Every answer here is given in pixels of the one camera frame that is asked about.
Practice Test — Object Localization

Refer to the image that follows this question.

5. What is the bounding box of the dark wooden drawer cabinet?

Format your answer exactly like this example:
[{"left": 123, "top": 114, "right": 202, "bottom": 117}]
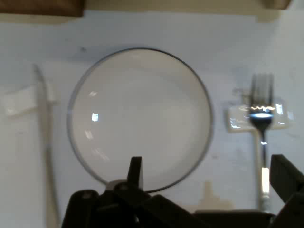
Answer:
[{"left": 0, "top": 0, "right": 86, "bottom": 18}]

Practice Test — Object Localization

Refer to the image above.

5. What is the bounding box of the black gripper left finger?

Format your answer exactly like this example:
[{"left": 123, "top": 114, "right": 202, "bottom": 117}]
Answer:
[{"left": 61, "top": 156, "right": 198, "bottom": 228}]

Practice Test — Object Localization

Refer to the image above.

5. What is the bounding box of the silver fork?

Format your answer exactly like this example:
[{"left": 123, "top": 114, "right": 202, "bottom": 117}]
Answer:
[{"left": 248, "top": 73, "right": 275, "bottom": 213}]

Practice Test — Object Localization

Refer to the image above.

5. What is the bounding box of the silver table knife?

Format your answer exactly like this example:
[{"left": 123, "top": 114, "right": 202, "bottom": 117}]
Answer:
[{"left": 32, "top": 63, "right": 61, "bottom": 228}]

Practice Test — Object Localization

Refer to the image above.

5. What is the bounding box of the white plate with dark rim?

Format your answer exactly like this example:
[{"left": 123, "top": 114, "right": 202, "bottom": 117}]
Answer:
[{"left": 66, "top": 47, "right": 213, "bottom": 193}]

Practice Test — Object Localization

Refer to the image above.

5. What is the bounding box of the white ceramic cutlery rest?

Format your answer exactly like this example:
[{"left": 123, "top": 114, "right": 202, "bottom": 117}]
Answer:
[
  {"left": 224, "top": 96, "right": 294, "bottom": 133},
  {"left": 2, "top": 82, "right": 59, "bottom": 117}
]

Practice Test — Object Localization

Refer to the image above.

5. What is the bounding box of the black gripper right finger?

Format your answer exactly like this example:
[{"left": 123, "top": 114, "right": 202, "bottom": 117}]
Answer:
[{"left": 270, "top": 154, "right": 304, "bottom": 228}]

